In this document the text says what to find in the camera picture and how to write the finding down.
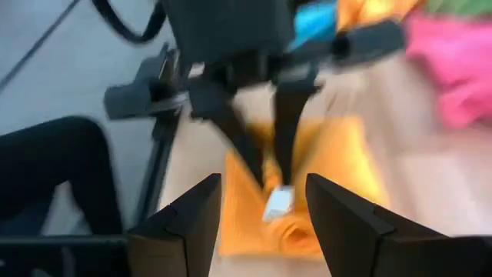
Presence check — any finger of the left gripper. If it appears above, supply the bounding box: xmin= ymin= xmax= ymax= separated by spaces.
xmin=191 ymin=82 xmax=267 ymax=189
xmin=274 ymin=86 xmax=321 ymax=186

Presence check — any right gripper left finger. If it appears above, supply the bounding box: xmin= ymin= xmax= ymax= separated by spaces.
xmin=128 ymin=172 xmax=223 ymax=277

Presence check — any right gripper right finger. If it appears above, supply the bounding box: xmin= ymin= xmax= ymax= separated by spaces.
xmin=306 ymin=172 xmax=449 ymax=277

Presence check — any orange microfiber towel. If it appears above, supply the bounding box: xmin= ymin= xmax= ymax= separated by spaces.
xmin=337 ymin=0 xmax=422 ymax=32
xmin=218 ymin=117 xmax=390 ymax=259

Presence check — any pink microfiber towel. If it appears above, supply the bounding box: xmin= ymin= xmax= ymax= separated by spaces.
xmin=405 ymin=11 xmax=492 ymax=130

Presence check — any blue microfiber towel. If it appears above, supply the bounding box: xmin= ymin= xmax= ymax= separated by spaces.
xmin=288 ymin=2 xmax=339 ymax=52

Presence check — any green microfiber towel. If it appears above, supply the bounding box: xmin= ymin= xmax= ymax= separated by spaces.
xmin=425 ymin=0 xmax=492 ymax=17

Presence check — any black rounded object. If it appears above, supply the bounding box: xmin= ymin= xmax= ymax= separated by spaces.
xmin=0 ymin=116 xmax=125 ymax=236

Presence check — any black aluminium table frame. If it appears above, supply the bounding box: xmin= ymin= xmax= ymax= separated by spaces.
xmin=132 ymin=111 xmax=181 ymax=230

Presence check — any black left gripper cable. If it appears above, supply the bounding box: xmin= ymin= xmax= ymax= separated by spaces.
xmin=91 ymin=0 xmax=167 ymax=44

